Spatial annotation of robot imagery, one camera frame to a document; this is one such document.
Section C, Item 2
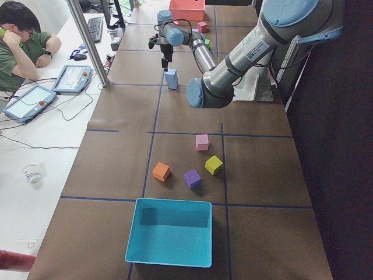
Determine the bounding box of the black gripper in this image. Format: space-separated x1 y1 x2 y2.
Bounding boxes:
148 33 173 72

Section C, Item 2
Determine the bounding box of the light blue foam block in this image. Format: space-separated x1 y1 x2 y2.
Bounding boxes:
164 73 178 90
165 68 177 76

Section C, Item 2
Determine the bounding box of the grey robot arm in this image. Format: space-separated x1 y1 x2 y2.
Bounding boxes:
148 10 216 73
186 0 345 108

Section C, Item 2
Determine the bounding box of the red plastic bin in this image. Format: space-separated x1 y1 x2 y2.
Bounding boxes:
168 0 205 22

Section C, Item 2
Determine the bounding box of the pink foam block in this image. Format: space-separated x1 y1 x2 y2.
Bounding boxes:
196 134 209 151

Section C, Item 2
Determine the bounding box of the black keyboard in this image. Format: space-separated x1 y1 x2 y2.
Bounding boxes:
87 17 103 43

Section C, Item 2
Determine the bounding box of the teach pendant tablet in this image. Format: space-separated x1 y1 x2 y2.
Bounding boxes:
52 65 92 95
2 85 57 123

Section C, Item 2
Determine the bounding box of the orange foam block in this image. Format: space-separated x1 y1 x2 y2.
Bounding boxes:
152 162 171 182

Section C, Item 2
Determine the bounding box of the yellow foam block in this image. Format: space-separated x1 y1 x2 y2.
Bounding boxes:
205 155 223 176

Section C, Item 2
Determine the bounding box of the seated person green shirt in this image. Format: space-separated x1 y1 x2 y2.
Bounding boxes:
1 1 61 93

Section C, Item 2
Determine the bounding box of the teal plastic bin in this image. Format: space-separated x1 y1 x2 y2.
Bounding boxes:
125 198 212 268

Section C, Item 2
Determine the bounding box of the paper cup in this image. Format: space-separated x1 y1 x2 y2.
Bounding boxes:
22 164 42 184

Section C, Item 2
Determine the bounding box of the red object at edge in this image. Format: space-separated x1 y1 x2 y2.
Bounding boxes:
1 250 36 272

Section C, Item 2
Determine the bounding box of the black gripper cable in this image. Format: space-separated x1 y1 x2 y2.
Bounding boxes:
153 18 202 34

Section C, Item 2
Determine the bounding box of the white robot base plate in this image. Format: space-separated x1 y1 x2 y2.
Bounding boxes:
233 67 273 102

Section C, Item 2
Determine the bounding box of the aluminium frame post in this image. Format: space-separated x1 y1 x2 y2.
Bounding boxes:
66 0 110 88

